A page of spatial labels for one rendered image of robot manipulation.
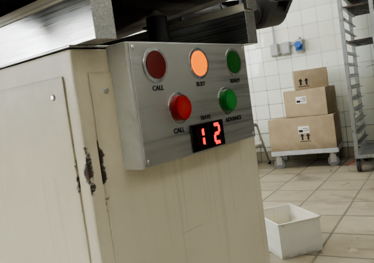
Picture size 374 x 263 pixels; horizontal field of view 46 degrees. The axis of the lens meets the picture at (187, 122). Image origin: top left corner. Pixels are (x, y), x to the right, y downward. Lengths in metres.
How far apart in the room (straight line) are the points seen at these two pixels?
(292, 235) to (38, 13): 1.73
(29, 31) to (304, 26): 4.14
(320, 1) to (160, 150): 4.14
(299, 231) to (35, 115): 1.70
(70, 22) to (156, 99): 0.12
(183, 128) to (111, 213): 0.13
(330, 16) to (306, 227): 2.79
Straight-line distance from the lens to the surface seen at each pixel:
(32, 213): 0.57
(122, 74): 0.48
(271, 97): 4.67
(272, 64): 4.65
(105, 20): 0.46
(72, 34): 0.48
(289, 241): 2.09
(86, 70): 0.47
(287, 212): 2.38
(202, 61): 0.56
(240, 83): 0.63
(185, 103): 0.51
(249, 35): 0.67
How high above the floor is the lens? 0.77
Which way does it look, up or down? 3 degrees down
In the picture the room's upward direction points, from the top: 8 degrees counter-clockwise
